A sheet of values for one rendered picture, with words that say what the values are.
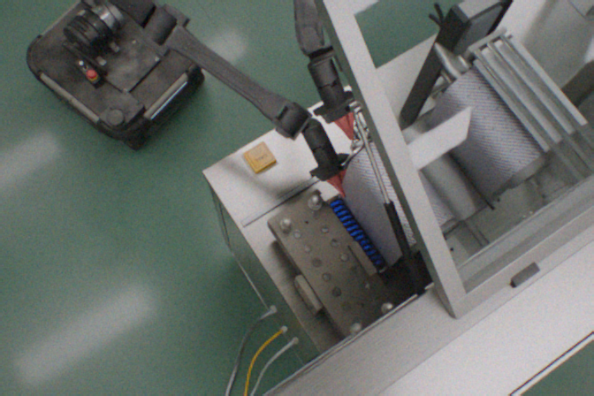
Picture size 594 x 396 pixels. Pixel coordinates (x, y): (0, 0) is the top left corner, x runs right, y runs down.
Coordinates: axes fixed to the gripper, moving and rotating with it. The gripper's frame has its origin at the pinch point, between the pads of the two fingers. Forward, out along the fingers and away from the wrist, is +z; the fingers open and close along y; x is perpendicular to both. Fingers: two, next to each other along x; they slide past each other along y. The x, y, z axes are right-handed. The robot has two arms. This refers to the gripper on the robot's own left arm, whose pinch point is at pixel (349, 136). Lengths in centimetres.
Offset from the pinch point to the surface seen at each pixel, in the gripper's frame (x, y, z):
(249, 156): -37.0, 16.6, 6.1
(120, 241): -125, 66, 45
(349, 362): 58, 35, 5
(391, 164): 59, 18, -20
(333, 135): -34.4, -8.1, 13.0
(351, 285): 1.7, 15.5, 35.1
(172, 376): -87, 75, 90
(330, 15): 57, 18, -41
